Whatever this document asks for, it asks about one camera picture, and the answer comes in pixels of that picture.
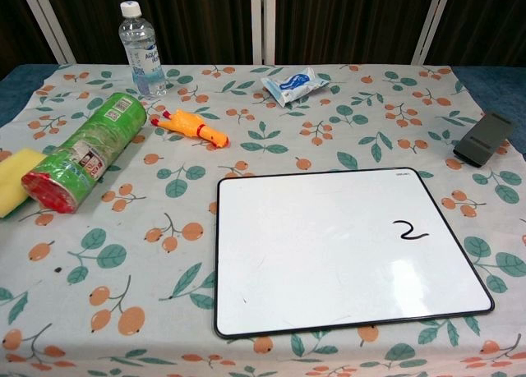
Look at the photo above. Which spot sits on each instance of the grey board eraser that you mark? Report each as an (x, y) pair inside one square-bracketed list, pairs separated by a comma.
[(483, 140)]

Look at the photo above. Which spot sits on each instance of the yellow rubber chicken toy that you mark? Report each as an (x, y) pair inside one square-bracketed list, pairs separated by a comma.
[(189, 125)]

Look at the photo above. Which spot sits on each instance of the white blue wet wipe pack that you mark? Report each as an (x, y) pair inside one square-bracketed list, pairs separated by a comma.
[(292, 85)]

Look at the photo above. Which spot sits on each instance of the fruit and leaf print tablecloth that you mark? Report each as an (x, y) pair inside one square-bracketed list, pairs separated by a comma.
[(164, 270)]

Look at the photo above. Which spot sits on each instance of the clear plastic water bottle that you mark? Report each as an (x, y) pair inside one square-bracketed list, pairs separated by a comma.
[(144, 61)]

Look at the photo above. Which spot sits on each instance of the green chip can red lid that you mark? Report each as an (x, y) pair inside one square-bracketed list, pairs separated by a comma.
[(90, 149)]

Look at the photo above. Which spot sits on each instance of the yellow sponge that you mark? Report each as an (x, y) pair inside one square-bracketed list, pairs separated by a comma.
[(16, 180)]

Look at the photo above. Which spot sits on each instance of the white board with black frame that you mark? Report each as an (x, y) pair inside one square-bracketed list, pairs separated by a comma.
[(312, 254)]

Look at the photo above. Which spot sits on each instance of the white metal frame bar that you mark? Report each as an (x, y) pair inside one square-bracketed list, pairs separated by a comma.
[(427, 24), (263, 21), (45, 19)]

